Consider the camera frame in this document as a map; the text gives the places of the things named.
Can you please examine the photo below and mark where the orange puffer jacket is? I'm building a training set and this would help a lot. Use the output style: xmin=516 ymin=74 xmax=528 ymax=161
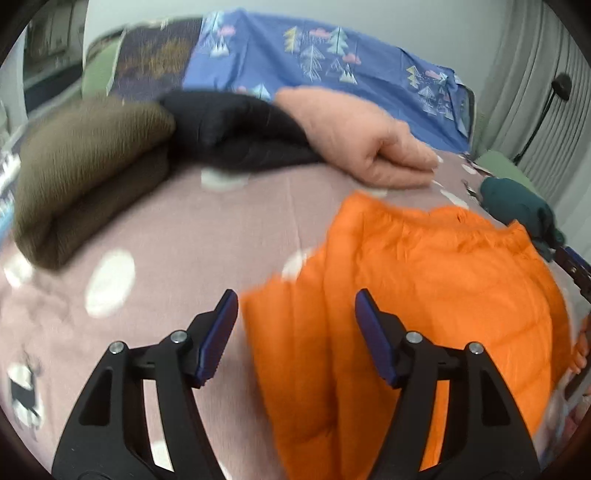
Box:
xmin=240 ymin=191 xmax=574 ymax=480

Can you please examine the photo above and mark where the pink fleece garment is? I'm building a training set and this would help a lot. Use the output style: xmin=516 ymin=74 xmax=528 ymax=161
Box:
xmin=276 ymin=88 xmax=440 ymax=188

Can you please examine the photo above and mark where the black garment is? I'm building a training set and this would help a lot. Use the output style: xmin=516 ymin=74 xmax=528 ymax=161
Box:
xmin=159 ymin=90 xmax=324 ymax=171

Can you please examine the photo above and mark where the dark tree-print cloth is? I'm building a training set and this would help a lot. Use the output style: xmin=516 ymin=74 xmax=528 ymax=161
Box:
xmin=111 ymin=17 xmax=205 ymax=100

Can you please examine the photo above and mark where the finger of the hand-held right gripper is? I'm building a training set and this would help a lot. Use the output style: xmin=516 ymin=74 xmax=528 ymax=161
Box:
xmin=554 ymin=246 xmax=591 ymax=298

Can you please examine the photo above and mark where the green pillow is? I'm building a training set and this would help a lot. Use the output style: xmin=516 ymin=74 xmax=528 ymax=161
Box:
xmin=475 ymin=150 xmax=537 ymax=191

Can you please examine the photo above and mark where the blue tree-print bed sheet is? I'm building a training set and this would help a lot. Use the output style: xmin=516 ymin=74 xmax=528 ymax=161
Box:
xmin=182 ymin=7 xmax=475 ymax=154

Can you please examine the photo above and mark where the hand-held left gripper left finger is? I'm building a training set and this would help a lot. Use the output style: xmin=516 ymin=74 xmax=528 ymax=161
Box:
xmin=52 ymin=289 xmax=239 ymax=480

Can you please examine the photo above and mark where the dark teal garment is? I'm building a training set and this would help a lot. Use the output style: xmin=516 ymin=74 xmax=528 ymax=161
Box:
xmin=480 ymin=178 xmax=566 ymax=263

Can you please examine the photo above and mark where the black floor lamp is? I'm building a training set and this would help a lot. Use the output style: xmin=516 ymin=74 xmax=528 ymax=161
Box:
xmin=512 ymin=73 xmax=573 ymax=164

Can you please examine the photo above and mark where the arched wall mirror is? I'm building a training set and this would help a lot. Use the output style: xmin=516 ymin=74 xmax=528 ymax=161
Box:
xmin=21 ymin=0 xmax=89 ymax=114

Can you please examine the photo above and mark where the olive brown knit sweater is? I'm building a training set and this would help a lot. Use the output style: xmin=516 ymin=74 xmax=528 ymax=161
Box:
xmin=11 ymin=97 xmax=178 ymax=271

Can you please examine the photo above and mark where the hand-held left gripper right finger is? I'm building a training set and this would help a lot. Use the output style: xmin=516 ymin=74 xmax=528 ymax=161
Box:
xmin=355 ymin=289 xmax=541 ymax=480

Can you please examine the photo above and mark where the pink dotted blanket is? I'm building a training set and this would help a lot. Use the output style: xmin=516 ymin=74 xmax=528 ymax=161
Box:
xmin=0 ymin=148 xmax=591 ymax=480

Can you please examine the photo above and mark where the person's right hand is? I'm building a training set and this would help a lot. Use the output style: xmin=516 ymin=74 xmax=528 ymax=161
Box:
xmin=571 ymin=315 xmax=591 ymax=377

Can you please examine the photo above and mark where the light blue bed cover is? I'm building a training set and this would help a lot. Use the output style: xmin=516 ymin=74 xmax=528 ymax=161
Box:
xmin=0 ymin=138 xmax=23 ymax=241

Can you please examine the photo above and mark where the white pleated curtain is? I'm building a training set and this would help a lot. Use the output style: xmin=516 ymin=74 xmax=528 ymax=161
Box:
xmin=475 ymin=0 xmax=591 ymax=259

